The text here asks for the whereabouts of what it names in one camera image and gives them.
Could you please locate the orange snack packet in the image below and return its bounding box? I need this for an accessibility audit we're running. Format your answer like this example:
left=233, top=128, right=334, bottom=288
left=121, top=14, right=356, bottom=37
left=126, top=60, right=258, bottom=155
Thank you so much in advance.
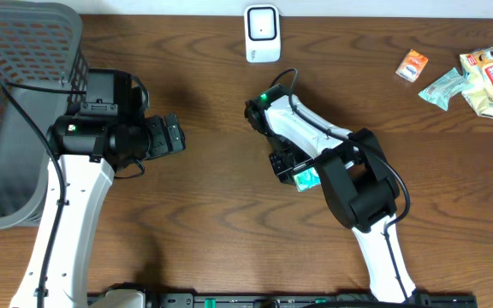
left=395, top=50, right=429, bottom=83

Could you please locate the white barcode scanner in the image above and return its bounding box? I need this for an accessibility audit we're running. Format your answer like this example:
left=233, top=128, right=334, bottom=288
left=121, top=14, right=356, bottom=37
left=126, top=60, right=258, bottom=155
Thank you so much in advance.
left=243, top=4, right=282, bottom=63

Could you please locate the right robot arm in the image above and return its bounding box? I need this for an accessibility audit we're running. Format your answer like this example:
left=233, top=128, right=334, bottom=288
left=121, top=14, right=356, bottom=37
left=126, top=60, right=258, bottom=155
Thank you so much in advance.
left=244, top=84, right=416, bottom=303

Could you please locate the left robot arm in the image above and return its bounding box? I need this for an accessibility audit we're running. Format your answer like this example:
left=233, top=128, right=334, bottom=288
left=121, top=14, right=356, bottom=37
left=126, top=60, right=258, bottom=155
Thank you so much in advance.
left=10, top=68, right=186, bottom=307

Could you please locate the teal tissue pack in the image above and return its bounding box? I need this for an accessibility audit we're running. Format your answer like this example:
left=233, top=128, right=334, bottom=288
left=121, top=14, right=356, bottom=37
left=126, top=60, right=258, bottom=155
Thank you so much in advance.
left=293, top=167, right=321, bottom=192

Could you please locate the teal wet wipes pack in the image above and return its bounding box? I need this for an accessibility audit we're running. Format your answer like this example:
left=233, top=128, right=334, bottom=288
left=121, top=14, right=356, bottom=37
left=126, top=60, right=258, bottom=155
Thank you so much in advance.
left=419, top=68, right=473, bottom=111

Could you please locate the white blue-edged snack bag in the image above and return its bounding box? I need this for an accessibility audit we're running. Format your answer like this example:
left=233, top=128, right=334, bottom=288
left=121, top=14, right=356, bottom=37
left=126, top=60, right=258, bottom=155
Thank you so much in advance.
left=460, top=47, right=493, bottom=119

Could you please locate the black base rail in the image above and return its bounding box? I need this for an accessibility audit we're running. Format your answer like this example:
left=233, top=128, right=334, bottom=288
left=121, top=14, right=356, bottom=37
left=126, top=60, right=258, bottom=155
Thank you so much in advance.
left=86, top=292, right=478, bottom=308

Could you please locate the grey plastic mesh basket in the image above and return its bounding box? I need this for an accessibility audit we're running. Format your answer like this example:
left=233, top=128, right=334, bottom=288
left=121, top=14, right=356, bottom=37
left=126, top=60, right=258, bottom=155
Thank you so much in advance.
left=0, top=1, right=89, bottom=229

